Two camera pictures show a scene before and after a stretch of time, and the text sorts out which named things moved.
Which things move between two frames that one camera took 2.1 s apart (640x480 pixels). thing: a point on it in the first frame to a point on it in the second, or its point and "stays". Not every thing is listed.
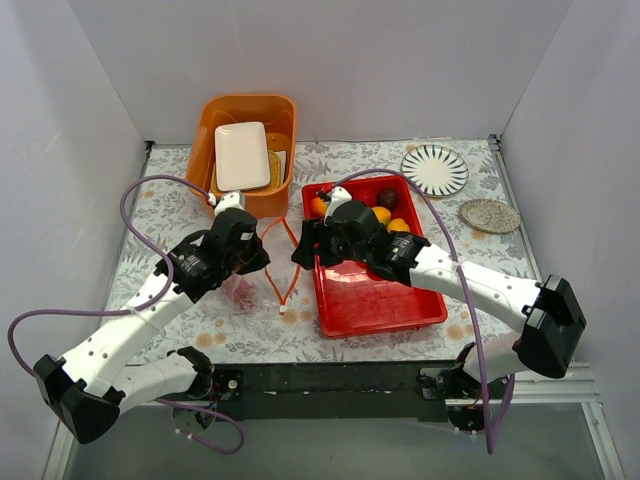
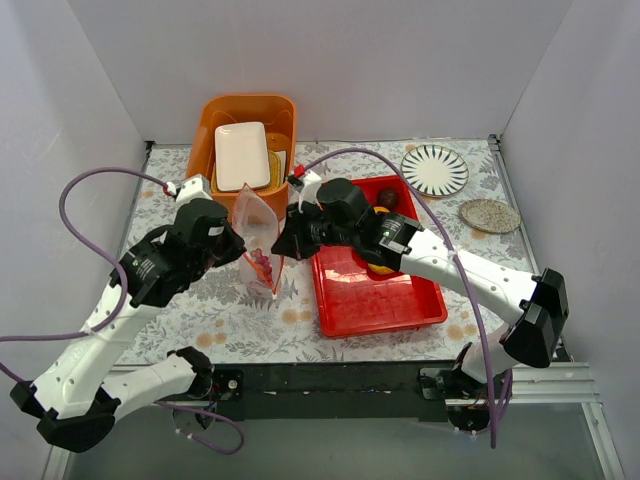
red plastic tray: x=355 y=300 stays
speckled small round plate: x=490 y=216 stays
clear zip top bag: x=242 y=292 to x=259 y=221
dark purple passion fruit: x=387 y=198 stays
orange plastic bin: x=246 y=143 stays
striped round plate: x=436 y=170 stays
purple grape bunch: x=245 y=294 to x=264 y=265
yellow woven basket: x=275 y=177 stays
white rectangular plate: x=242 y=156 stays
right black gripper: x=310 y=245 to x=302 y=234
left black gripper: x=251 y=253 to x=220 y=242
